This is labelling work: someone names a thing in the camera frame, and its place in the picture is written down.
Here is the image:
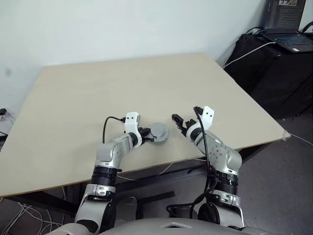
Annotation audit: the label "black open laptop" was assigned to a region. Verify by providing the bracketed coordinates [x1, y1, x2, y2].
[258, 0, 313, 53]

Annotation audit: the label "dark rounded shape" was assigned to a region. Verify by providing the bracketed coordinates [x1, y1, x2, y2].
[114, 196, 138, 221]

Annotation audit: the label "tangled white cables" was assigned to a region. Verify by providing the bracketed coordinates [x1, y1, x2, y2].
[0, 202, 67, 235]

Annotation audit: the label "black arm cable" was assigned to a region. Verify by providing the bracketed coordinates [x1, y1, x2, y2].
[165, 105, 214, 219]
[102, 116, 127, 144]

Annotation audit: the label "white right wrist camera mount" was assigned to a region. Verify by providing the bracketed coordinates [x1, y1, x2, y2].
[186, 105, 216, 141]

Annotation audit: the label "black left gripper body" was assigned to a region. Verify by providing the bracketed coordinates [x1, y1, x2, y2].
[136, 126, 146, 144]

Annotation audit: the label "black laptop power cable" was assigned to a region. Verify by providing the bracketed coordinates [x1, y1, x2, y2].
[245, 26, 266, 36]

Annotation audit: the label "white power strip with adapter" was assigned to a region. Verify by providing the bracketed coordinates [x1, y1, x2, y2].
[0, 107, 16, 121]

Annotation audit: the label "grey robot torso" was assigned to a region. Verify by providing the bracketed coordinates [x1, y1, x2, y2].
[50, 217, 269, 235]

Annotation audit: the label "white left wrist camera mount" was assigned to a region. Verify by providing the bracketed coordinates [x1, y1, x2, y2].
[123, 112, 144, 148]

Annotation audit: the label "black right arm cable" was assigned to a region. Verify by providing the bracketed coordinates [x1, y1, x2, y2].
[165, 105, 214, 219]

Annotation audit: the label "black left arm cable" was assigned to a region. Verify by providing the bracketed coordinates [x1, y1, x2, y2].
[102, 116, 127, 144]

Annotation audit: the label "white laptop cable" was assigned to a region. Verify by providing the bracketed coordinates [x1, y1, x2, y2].
[224, 41, 277, 68]

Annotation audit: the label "round silver cover plate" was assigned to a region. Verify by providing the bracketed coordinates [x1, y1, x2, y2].
[149, 122, 169, 140]

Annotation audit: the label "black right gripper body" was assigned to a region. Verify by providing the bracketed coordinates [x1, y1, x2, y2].
[180, 118, 198, 138]

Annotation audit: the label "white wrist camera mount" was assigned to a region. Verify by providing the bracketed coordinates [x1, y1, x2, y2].
[186, 105, 216, 141]
[123, 112, 144, 148]

